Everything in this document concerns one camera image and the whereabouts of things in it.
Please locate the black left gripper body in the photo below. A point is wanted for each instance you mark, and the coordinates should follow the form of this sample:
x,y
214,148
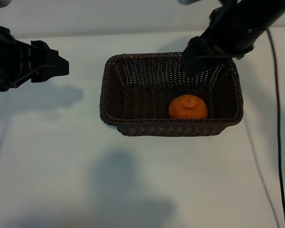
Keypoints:
x,y
7,60

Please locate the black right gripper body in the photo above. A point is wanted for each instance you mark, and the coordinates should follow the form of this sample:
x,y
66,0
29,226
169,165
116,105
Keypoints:
x,y
230,35

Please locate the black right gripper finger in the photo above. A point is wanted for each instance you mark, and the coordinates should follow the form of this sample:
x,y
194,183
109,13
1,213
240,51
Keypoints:
x,y
197,47
204,64

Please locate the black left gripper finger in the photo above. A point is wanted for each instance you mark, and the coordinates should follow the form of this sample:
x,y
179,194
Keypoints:
x,y
43,52
56,69

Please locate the orange fruit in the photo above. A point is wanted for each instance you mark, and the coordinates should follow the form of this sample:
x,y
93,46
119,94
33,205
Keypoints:
x,y
187,109

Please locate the dark brown wicker basket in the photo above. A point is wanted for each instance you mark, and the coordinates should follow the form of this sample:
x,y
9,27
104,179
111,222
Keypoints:
x,y
145,102

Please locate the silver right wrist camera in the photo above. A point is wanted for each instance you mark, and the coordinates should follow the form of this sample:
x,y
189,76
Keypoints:
x,y
187,1

